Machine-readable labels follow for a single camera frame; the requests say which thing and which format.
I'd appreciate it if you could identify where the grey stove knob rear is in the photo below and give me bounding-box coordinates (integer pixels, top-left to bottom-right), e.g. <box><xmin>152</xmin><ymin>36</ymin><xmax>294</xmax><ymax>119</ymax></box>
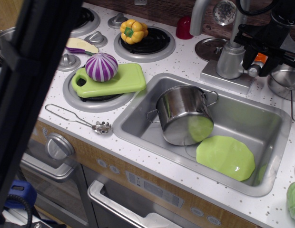
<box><xmin>108</xmin><ymin>13</ymin><xmax>128</xmax><ymax>29</ymax></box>

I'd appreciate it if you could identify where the grey oven door handle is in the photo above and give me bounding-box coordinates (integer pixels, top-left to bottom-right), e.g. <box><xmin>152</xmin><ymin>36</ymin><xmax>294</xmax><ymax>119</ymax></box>
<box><xmin>21</xmin><ymin>160</ymin><xmax>77</xmax><ymax>183</ymax></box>

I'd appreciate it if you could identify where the silver toy faucet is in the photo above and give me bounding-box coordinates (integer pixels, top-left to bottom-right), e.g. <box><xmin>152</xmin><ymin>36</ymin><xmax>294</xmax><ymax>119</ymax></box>
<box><xmin>190</xmin><ymin>0</ymin><xmax>254</xmax><ymax>95</ymax></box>

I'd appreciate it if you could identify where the silver oven dial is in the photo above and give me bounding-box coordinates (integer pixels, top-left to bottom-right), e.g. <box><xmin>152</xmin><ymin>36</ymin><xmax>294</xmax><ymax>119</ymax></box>
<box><xmin>45</xmin><ymin>133</ymin><xmax>75</xmax><ymax>160</ymax></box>

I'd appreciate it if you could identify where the steel pot left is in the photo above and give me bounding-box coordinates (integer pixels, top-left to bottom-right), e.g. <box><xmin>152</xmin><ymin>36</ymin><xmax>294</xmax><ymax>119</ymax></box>
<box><xmin>0</xmin><ymin>27</ymin><xmax>15</xmax><ymax>62</ymax></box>

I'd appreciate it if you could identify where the yellow toy bell pepper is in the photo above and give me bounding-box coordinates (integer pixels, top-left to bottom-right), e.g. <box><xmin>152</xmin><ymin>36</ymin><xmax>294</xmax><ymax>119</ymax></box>
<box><xmin>120</xmin><ymin>19</ymin><xmax>148</xmax><ymax>45</ymax></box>

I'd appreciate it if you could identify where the grey stove knob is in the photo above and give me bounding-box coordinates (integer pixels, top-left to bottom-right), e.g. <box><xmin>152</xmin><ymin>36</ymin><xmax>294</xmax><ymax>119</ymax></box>
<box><xmin>58</xmin><ymin>53</ymin><xmax>81</xmax><ymax>72</ymax></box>
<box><xmin>108</xmin><ymin>13</ymin><xmax>128</xmax><ymax>29</ymax></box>
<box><xmin>84</xmin><ymin>31</ymin><xmax>108</xmax><ymax>48</ymax></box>

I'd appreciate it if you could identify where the rear left stove burner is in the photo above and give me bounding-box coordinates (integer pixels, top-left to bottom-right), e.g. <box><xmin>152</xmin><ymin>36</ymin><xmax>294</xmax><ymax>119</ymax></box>
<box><xmin>70</xmin><ymin>7</ymin><xmax>100</xmax><ymax>37</ymax></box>

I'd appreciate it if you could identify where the metal pasta spoon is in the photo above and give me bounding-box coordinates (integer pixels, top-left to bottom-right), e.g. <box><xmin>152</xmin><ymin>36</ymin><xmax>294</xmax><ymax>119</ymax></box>
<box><xmin>44</xmin><ymin>104</ymin><xmax>112</xmax><ymax>135</ymax></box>

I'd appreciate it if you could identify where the blue clamp with cable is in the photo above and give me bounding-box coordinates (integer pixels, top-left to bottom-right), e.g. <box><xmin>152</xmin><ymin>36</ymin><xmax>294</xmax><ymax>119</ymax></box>
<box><xmin>4</xmin><ymin>179</ymin><xmax>38</xmax><ymax>228</ymax></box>

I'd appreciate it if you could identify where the steel pan right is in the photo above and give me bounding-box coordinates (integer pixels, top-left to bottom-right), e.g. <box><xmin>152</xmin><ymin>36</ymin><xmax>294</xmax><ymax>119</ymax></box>
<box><xmin>267</xmin><ymin>64</ymin><xmax>295</xmax><ymax>122</ymax></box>

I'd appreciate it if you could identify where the steel pot in sink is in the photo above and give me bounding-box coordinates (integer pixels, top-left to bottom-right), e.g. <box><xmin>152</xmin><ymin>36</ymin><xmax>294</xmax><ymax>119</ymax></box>
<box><xmin>146</xmin><ymin>85</ymin><xmax>219</xmax><ymax>146</ymax></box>

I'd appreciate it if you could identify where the orange toy carrot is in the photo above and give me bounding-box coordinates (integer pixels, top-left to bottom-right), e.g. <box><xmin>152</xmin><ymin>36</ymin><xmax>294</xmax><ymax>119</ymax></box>
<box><xmin>255</xmin><ymin>53</ymin><xmax>267</xmax><ymax>63</ymax></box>

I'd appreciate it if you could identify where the green plastic plate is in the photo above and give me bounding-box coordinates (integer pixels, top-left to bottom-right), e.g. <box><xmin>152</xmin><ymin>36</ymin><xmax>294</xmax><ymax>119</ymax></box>
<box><xmin>196</xmin><ymin>135</ymin><xmax>256</xmax><ymax>181</ymax></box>

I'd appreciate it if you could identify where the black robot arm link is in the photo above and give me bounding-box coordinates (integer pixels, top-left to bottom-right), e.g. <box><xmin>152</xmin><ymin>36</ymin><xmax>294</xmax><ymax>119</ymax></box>
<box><xmin>0</xmin><ymin>0</ymin><xmax>82</xmax><ymax>216</ymax></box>

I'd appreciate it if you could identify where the green cutting board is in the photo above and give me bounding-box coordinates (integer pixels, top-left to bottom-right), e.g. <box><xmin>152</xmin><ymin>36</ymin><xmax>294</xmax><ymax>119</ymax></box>
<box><xmin>71</xmin><ymin>63</ymin><xmax>146</xmax><ymax>98</ymax></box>

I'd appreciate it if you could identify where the grey sink basin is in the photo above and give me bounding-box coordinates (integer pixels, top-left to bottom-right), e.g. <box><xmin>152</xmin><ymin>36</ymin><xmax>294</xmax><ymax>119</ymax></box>
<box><xmin>113</xmin><ymin>73</ymin><xmax>292</xmax><ymax>197</ymax></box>

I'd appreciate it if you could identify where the front stove burner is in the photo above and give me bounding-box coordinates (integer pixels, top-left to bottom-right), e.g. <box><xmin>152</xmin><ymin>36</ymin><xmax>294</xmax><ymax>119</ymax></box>
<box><xmin>62</xmin><ymin>70</ymin><xmax>135</xmax><ymax>113</ymax></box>

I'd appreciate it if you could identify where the purple striped toy onion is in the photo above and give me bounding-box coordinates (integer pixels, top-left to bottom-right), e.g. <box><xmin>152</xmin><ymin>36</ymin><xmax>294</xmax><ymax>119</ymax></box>
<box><xmin>85</xmin><ymin>53</ymin><xmax>118</xmax><ymax>82</ymax></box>

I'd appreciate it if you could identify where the steel pot lid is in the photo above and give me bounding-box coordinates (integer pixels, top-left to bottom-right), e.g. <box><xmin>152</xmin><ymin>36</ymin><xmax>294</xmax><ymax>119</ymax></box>
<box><xmin>195</xmin><ymin>38</ymin><xmax>227</xmax><ymax>61</ymax></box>

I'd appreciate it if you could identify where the clear faucet knob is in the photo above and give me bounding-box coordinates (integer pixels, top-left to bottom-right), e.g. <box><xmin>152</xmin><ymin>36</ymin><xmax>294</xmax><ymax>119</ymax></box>
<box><xmin>213</xmin><ymin>0</ymin><xmax>236</xmax><ymax>26</ymax></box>

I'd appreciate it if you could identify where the toy eggplant half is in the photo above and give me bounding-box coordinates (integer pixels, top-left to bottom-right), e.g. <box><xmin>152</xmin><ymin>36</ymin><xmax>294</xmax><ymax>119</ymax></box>
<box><xmin>65</xmin><ymin>37</ymin><xmax>99</xmax><ymax>56</ymax></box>

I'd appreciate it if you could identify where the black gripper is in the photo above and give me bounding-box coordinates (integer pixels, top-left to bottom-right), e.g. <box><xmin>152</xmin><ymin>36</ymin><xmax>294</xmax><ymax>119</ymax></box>
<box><xmin>234</xmin><ymin>0</ymin><xmax>295</xmax><ymax>77</ymax></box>

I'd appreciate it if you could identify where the grey dishwasher door handle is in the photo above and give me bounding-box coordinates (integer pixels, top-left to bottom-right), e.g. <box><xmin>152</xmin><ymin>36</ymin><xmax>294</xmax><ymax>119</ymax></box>
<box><xmin>87</xmin><ymin>180</ymin><xmax>179</xmax><ymax>228</ymax></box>

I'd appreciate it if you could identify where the green toy cabbage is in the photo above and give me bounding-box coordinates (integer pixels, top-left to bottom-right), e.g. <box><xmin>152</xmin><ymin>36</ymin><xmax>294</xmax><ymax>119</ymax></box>
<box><xmin>286</xmin><ymin>182</ymin><xmax>295</xmax><ymax>221</ymax></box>

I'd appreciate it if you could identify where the stove burner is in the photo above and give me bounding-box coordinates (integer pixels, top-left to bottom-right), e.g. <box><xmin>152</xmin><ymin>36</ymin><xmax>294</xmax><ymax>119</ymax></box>
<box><xmin>114</xmin><ymin>26</ymin><xmax>176</xmax><ymax>63</ymax></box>
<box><xmin>70</xmin><ymin>7</ymin><xmax>100</xmax><ymax>37</ymax></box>
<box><xmin>62</xmin><ymin>70</ymin><xmax>135</xmax><ymax>113</ymax></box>

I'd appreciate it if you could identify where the rear right stove burner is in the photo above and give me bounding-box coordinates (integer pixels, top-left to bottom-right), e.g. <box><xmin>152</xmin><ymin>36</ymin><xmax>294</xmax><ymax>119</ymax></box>
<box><xmin>114</xmin><ymin>26</ymin><xmax>176</xmax><ymax>63</ymax></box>

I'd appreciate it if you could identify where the grey stove knob middle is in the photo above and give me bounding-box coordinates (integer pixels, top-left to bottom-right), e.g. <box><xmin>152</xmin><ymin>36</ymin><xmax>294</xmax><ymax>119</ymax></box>
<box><xmin>84</xmin><ymin>31</ymin><xmax>108</xmax><ymax>48</ymax></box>

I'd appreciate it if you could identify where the silver faucet lever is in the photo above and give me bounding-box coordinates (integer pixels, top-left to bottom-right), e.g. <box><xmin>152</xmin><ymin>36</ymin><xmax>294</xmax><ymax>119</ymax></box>
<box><xmin>243</xmin><ymin>61</ymin><xmax>264</xmax><ymax>77</ymax></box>

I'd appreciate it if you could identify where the red plastic cup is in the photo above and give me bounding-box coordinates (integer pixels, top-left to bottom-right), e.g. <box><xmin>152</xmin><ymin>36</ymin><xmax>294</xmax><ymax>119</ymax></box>
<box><xmin>176</xmin><ymin>16</ymin><xmax>193</xmax><ymax>40</ymax></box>

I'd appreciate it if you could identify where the grey stove knob front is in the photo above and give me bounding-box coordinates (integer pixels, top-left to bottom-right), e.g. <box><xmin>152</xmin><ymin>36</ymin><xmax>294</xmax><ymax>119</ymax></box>
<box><xmin>58</xmin><ymin>53</ymin><xmax>81</xmax><ymax>72</ymax></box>

